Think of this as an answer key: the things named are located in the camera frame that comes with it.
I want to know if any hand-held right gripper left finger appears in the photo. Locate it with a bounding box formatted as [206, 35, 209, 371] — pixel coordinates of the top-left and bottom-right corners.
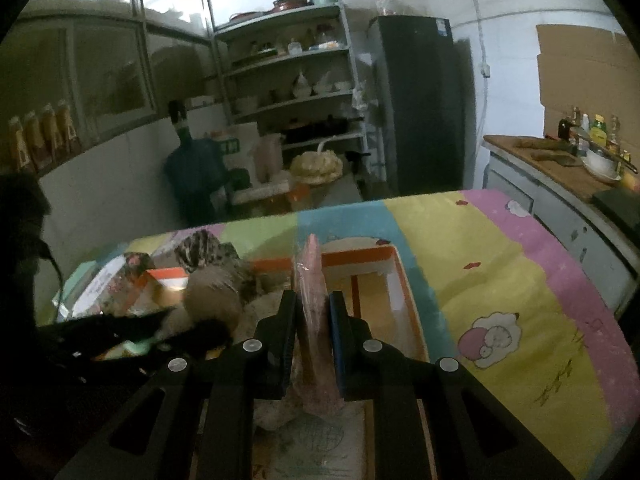
[52, 290, 299, 480]

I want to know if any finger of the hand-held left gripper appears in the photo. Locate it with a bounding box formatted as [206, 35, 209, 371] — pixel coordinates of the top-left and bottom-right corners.
[65, 309, 173, 345]

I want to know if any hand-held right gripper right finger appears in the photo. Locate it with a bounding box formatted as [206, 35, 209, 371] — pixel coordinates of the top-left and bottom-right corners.
[327, 290, 575, 480]

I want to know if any floral wet wipes pack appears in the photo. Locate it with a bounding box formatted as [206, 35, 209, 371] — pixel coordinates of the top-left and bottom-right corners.
[62, 251, 157, 318]

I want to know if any pink plastic-wrapped pack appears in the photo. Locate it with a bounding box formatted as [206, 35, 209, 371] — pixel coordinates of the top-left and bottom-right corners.
[291, 233, 346, 416]

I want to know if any cardboard box with orange rim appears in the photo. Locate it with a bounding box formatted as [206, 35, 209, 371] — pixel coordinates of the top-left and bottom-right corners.
[55, 244, 432, 480]

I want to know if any brown fuzzy plush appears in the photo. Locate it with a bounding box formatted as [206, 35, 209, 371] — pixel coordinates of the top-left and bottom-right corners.
[182, 264, 243, 341]

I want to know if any blue water jug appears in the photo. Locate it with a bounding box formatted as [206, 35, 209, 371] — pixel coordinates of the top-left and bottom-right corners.
[162, 100, 230, 228]

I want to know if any white plastic bag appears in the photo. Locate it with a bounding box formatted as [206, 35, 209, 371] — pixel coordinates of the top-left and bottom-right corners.
[251, 134, 285, 184]

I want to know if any black pan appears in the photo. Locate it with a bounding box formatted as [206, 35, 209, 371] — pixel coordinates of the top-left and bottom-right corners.
[282, 116, 365, 143]

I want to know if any kitchen counter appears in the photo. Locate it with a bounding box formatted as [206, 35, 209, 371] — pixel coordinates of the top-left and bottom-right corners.
[482, 134, 640, 321]

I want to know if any dark refrigerator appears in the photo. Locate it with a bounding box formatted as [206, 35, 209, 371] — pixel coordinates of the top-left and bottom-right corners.
[367, 15, 467, 196]

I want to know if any row of white bowls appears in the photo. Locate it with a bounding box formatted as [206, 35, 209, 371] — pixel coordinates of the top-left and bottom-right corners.
[235, 71, 353, 111]

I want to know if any metal shelf rack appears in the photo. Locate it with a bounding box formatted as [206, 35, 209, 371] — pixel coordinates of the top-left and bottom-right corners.
[212, 2, 370, 186]

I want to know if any cleaver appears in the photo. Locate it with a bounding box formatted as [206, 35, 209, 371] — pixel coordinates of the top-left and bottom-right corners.
[529, 149, 582, 168]

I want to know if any black induction cooker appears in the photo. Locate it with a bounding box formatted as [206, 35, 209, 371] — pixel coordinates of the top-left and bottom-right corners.
[591, 186, 640, 235]

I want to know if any white bowl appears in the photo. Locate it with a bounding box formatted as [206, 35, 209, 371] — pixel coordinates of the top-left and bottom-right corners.
[582, 146, 624, 184]

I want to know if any cluster of condiment bottles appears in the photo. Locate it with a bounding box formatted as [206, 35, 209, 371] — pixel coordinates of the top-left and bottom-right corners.
[557, 106, 632, 161]

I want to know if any glass sliding window frame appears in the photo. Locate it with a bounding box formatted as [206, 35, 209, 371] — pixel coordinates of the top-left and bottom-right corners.
[0, 10, 216, 161]

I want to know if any cardboard sheet on wall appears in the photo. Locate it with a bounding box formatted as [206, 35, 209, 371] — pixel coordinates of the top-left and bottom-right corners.
[536, 23, 640, 137]

